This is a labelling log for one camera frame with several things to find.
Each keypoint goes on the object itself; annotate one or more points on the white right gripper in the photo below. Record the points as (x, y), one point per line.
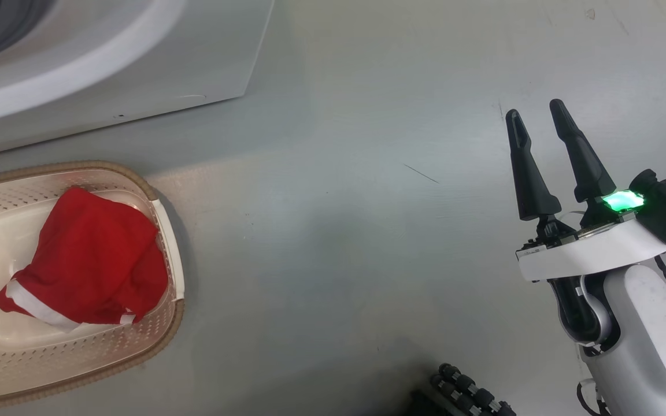
(587, 254)

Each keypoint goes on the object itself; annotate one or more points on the red garment with white trim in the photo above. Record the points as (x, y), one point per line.
(96, 254)

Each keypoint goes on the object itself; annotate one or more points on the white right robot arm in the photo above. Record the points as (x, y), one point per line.
(651, 346)

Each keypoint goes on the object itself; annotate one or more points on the white front-load washing machine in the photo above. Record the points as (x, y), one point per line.
(194, 46)

